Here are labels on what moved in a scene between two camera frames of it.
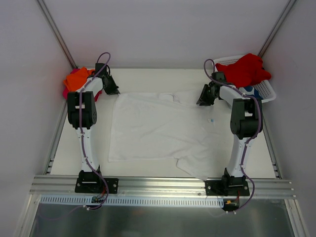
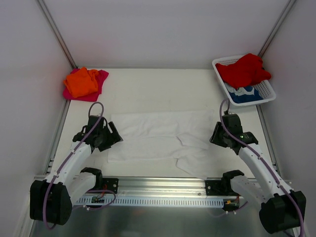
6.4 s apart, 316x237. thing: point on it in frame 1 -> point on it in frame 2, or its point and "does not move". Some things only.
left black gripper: (111, 86) -> (111, 136)
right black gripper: (205, 94) -> (216, 136)
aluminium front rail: (63, 187) does not move
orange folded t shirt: (75, 80) does not move
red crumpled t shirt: (247, 71) does not move
